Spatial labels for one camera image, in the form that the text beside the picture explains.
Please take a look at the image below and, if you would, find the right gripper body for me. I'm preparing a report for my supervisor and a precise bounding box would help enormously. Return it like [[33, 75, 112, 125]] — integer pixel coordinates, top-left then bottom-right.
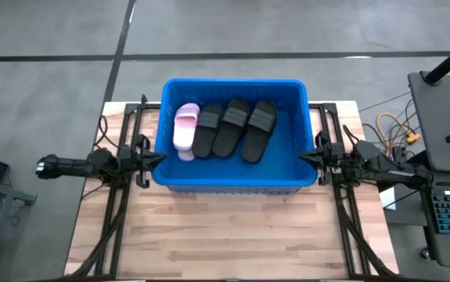
[[314, 131, 345, 187]]

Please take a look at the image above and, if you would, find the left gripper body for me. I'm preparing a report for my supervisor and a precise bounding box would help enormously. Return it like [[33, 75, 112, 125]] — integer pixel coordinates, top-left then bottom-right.
[[119, 134, 151, 189]]

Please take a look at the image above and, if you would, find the black foam slide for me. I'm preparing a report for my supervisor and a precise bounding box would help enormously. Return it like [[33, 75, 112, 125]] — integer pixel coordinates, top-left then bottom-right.
[[211, 97, 250, 158], [240, 99, 279, 164], [191, 103, 224, 159]]

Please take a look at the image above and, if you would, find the blue plastic bin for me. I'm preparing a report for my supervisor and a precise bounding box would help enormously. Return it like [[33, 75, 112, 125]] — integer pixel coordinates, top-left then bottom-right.
[[152, 78, 319, 193]]

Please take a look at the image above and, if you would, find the pink foam slide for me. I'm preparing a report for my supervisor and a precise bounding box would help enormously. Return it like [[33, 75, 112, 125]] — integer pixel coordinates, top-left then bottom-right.
[[172, 103, 201, 151]]

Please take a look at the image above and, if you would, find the white paper sheet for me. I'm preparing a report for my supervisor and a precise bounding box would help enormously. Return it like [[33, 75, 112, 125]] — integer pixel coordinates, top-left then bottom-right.
[[379, 186, 398, 212]]

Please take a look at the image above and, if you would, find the grey desk top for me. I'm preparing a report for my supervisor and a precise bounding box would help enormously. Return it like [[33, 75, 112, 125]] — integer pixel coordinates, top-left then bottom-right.
[[407, 70, 450, 174]]

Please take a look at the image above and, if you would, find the black round pole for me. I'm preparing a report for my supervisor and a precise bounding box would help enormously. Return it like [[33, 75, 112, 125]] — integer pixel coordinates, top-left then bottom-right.
[[423, 34, 450, 86]]

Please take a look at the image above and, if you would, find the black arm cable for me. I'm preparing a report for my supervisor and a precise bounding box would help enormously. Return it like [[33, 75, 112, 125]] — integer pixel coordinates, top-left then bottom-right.
[[95, 114, 111, 150], [341, 124, 361, 146]]

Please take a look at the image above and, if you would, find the black aluminium frame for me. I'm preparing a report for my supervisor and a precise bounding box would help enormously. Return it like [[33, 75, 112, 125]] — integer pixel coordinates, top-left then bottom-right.
[[306, 101, 400, 280], [63, 93, 163, 280]]

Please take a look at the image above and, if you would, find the black floor cable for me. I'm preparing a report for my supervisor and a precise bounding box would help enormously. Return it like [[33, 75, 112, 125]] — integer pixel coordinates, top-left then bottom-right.
[[359, 92, 416, 157]]

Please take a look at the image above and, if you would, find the orange cable with yellow plug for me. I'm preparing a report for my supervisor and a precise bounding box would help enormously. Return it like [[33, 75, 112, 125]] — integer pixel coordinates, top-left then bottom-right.
[[376, 112, 422, 157]]

